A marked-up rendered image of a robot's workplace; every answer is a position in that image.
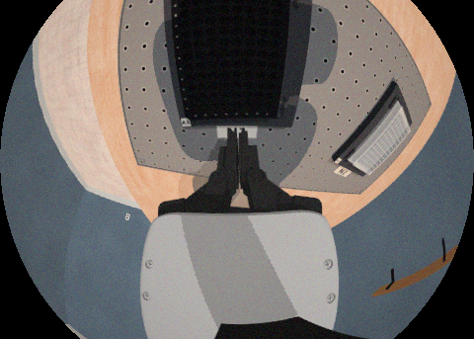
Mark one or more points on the white label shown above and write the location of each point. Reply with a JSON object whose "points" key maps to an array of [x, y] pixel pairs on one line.
{"points": [[342, 171], [223, 130]]}

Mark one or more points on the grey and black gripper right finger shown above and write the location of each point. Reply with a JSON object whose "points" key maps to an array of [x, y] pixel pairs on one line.
{"points": [[264, 195]]}

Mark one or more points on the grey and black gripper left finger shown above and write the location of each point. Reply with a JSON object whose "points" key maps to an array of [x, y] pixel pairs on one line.
{"points": [[219, 189]]}

